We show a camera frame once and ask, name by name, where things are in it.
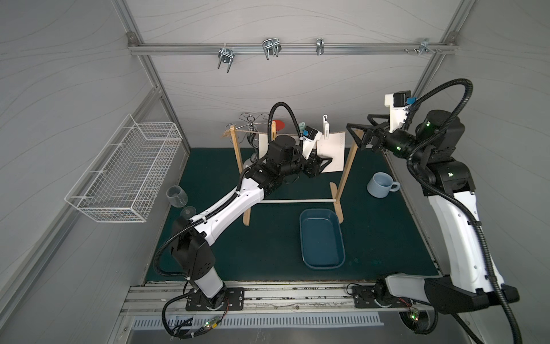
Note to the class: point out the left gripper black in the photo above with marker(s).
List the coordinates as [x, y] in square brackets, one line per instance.
[311, 165]

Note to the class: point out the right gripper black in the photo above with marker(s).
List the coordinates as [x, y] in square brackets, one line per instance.
[376, 137]

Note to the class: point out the white postcard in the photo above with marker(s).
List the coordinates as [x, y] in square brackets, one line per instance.
[333, 147]

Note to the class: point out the white clothespin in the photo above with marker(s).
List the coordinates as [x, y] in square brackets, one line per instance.
[326, 127]

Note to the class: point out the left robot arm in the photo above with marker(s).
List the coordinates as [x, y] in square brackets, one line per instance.
[191, 248]

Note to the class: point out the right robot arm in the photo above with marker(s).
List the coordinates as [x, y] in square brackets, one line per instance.
[449, 187]

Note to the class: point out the light blue mug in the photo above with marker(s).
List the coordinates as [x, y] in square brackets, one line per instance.
[381, 185]

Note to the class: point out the red plastic wine glass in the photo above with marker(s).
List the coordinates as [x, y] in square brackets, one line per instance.
[278, 125]

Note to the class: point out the blue plastic tray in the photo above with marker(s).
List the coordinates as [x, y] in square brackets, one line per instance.
[321, 239]

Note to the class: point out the clear drinking glass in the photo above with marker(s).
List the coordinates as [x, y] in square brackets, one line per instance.
[177, 197]

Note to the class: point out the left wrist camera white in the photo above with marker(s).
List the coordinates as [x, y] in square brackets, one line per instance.
[310, 139]

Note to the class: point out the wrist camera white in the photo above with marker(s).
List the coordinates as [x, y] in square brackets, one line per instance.
[310, 139]
[398, 105]

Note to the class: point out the wooden string rack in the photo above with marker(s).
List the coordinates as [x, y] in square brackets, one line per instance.
[336, 190]

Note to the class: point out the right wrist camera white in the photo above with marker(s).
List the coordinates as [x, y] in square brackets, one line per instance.
[398, 105]

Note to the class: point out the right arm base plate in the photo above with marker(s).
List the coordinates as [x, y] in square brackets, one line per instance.
[373, 297]

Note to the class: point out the metal rail with hooks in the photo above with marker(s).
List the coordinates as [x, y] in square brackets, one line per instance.
[225, 54]

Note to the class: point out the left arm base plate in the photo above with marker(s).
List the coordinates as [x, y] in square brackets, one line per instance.
[225, 299]

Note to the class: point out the white wire basket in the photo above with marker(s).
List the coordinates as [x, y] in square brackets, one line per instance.
[125, 178]

